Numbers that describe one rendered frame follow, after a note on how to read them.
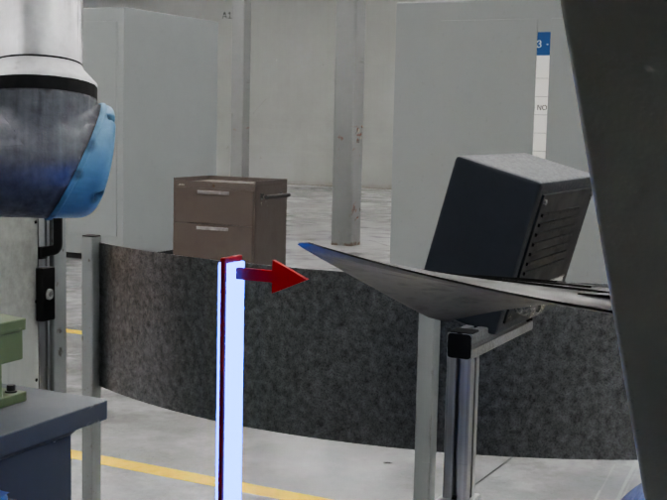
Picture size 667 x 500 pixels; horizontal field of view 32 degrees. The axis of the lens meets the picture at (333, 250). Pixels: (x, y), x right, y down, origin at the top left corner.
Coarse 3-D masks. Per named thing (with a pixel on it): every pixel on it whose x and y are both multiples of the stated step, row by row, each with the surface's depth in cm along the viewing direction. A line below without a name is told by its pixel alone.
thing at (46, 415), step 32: (0, 416) 112; (32, 416) 113; (64, 416) 113; (96, 416) 118; (0, 448) 105; (32, 448) 111; (64, 448) 116; (0, 480) 108; (32, 480) 112; (64, 480) 116
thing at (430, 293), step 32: (320, 256) 74; (352, 256) 70; (384, 288) 83; (416, 288) 82; (448, 288) 80; (480, 288) 68; (512, 288) 69; (544, 288) 70; (576, 288) 71; (448, 320) 90
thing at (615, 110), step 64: (576, 0) 30; (640, 0) 29; (576, 64) 31; (640, 64) 30; (640, 128) 32; (640, 192) 34; (640, 256) 35; (640, 320) 38; (640, 384) 40; (640, 448) 43
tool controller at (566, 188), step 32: (480, 160) 137; (512, 160) 146; (544, 160) 156; (448, 192) 137; (480, 192) 135; (512, 192) 133; (544, 192) 134; (576, 192) 146; (448, 224) 137; (480, 224) 135; (512, 224) 134; (544, 224) 136; (576, 224) 152; (448, 256) 138; (480, 256) 136; (512, 256) 134; (544, 256) 142; (480, 320) 136; (512, 320) 140
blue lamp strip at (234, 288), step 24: (240, 264) 84; (240, 288) 84; (240, 312) 85; (240, 336) 85; (240, 360) 85; (240, 384) 85; (240, 408) 86; (240, 432) 86; (240, 456) 86; (240, 480) 86
